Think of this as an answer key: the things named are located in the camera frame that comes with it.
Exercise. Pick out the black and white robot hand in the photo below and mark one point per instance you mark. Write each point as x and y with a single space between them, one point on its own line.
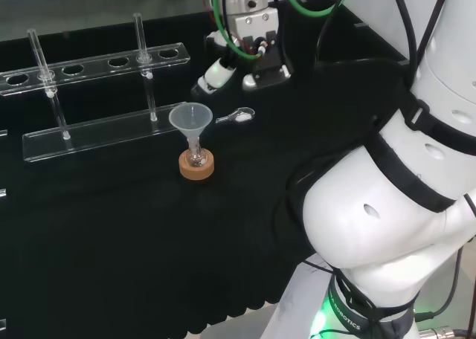
269 62

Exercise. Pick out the translucent plastic funnel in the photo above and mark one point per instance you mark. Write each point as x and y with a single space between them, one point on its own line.
190 117

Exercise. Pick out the clear acrylic funnel stand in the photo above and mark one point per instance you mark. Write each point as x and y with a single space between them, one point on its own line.
96 136

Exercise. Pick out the small round-bottom glass flask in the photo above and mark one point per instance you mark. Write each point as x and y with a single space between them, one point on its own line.
195 160

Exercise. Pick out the black bench cloth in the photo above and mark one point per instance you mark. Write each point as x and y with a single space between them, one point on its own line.
130 242

